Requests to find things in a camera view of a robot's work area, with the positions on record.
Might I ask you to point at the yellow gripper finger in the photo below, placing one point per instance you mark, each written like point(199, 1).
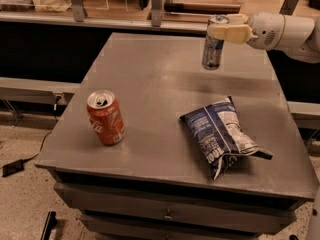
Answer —
point(237, 34)
point(235, 19)

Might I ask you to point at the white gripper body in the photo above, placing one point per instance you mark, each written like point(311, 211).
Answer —
point(266, 30)

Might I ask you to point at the silver blue redbull can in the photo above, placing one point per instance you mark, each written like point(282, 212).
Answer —
point(212, 51)

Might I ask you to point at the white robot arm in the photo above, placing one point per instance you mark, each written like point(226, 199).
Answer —
point(297, 37)

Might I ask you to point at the red coca-cola can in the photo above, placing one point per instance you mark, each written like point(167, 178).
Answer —
point(105, 116)

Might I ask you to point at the blue white chip bag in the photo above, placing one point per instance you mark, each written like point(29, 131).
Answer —
point(217, 131)

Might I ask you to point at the black power adapter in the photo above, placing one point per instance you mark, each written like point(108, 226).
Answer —
point(12, 168)

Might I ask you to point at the black object on floor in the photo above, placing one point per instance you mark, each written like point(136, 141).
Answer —
point(50, 223)

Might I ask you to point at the grey metal bracket right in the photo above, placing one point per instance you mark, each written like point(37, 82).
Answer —
point(288, 7)

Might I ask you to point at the grey metal bracket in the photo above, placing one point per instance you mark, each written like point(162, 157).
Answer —
point(79, 12)
point(156, 13)
point(288, 7)

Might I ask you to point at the grey metal bracket middle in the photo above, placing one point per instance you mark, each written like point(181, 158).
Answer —
point(156, 13)

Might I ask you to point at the grey metal bracket left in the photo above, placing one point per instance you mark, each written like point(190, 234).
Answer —
point(79, 12)

